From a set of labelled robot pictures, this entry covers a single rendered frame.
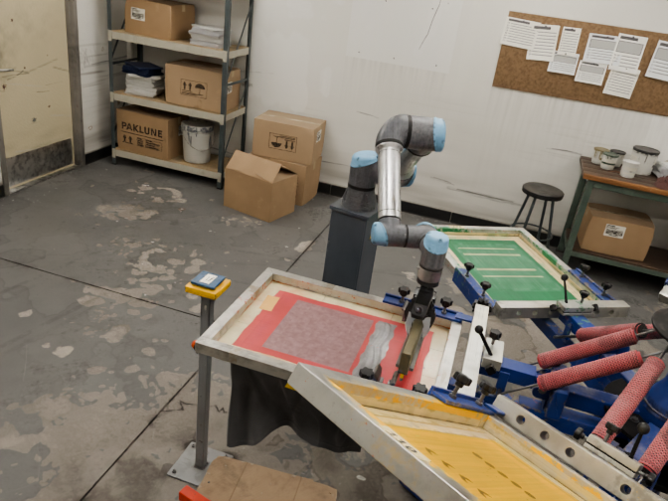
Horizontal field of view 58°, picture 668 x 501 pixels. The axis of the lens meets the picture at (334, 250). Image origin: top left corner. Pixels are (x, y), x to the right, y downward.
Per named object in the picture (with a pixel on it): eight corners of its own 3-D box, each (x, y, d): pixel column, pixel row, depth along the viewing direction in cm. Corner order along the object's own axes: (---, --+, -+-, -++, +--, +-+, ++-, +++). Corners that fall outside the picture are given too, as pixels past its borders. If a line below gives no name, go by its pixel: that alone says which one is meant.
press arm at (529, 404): (283, 350, 214) (284, 336, 212) (289, 341, 220) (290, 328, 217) (653, 460, 187) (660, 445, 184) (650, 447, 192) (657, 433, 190)
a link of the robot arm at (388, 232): (377, 103, 205) (376, 238, 188) (408, 107, 206) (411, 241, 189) (370, 122, 216) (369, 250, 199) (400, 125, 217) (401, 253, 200)
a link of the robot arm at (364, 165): (346, 177, 258) (350, 146, 252) (377, 180, 259) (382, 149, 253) (349, 187, 247) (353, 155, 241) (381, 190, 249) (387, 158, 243)
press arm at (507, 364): (477, 373, 194) (480, 361, 192) (479, 363, 199) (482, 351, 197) (532, 389, 190) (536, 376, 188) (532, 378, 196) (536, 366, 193)
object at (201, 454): (166, 475, 266) (167, 286, 224) (191, 442, 285) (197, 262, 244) (211, 491, 261) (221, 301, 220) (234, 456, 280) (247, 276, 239)
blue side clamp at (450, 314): (380, 313, 230) (383, 297, 227) (383, 307, 234) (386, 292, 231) (457, 335, 223) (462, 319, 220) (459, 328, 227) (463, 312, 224)
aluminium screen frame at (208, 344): (194, 352, 192) (194, 342, 190) (266, 275, 243) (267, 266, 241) (437, 426, 175) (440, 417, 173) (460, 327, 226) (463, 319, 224)
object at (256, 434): (228, 448, 214) (235, 350, 196) (233, 441, 217) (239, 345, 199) (351, 491, 204) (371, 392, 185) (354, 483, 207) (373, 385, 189)
